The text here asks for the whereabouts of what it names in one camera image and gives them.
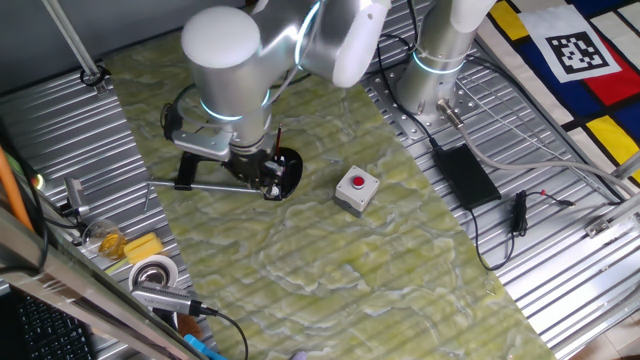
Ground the black base power cable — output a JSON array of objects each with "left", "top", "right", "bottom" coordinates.
[{"left": 374, "top": 29, "right": 444, "bottom": 151}]

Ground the black keyboard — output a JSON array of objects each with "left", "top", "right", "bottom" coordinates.
[{"left": 14, "top": 292, "right": 96, "bottom": 360}]

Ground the thick grey cable with connector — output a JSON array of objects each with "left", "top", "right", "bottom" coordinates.
[{"left": 435, "top": 98, "right": 640, "bottom": 197}]

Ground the small silver camera on stand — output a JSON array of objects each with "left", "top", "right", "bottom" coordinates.
[{"left": 58, "top": 176, "right": 92, "bottom": 220}]

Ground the yellow sponge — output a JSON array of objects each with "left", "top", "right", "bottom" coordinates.
[{"left": 123, "top": 231, "right": 165, "bottom": 265}]

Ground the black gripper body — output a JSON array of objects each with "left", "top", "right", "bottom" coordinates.
[{"left": 227, "top": 148, "right": 275, "bottom": 191}]

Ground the grey box with red button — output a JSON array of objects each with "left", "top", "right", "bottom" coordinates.
[{"left": 333, "top": 164, "right": 381, "bottom": 219}]

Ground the wrist camera with silver bracket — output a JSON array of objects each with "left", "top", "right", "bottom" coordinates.
[{"left": 160, "top": 101, "right": 236, "bottom": 162}]

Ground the green marble pattern mat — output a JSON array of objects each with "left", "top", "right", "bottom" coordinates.
[{"left": 102, "top": 0, "right": 559, "bottom": 360}]

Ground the white paper fiducial marker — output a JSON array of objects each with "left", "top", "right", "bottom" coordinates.
[{"left": 517, "top": 3, "right": 626, "bottom": 85}]

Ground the aluminium profile bar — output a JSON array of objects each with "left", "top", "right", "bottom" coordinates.
[
  {"left": 610, "top": 151, "right": 640, "bottom": 182},
  {"left": 583, "top": 197, "right": 640, "bottom": 239}
]

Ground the perforated steel base plate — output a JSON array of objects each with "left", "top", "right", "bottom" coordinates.
[{"left": 362, "top": 59, "right": 484, "bottom": 144}]

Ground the clear cup with amber liquid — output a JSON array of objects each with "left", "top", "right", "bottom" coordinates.
[{"left": 81, "top": 218, "right": 129, "bottom": 261}]

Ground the steel frame beam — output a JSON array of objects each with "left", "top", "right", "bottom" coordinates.
[{"left": 0, "top": 202, "right": 206, "bottom": 360}]

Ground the black bundled cable with plug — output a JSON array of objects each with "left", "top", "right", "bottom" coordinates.
[{"left": 468, "top": 188, "right": 577, "bottom": 272}]

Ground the large silver camera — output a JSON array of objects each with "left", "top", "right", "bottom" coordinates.
[{"left": 129, "top": 280, "right": 220, "bottom": 318}]

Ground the black power adapter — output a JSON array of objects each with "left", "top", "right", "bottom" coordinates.
[{"left": 432, "top": 143, "right": 503, "bottom": 211}]

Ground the orange pole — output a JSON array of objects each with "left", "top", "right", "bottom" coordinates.
[{"left": 0, "top": 144, "right": 35, "bottom": 234}]

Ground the blue plastic object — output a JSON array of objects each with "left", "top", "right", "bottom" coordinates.
[{"left": 182, "top": 333, "right": 229, "bottom": 360}]

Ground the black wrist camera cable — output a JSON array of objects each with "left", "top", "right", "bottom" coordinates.
[{"left": 158, "top": 82, "right": 201, "bottom": 131}]

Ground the slanted aluminium pole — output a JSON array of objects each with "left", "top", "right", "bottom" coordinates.
[{"left": 41, "top": 0, "right": 110, "bottom": 97}]

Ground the white tape roll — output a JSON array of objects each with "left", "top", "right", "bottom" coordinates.
[{"left": 127, "top": 253, "right": 180, "bottom": 292}]

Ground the black C-clamp with threaded rod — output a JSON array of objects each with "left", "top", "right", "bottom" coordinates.
[{"left": 142, "top": 146, "right": 305, "bottom": 212}]

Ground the fiducial marker board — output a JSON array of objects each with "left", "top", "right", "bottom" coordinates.
[{"left": 474, "top": 0, "right": 640, "bottom": 186}]

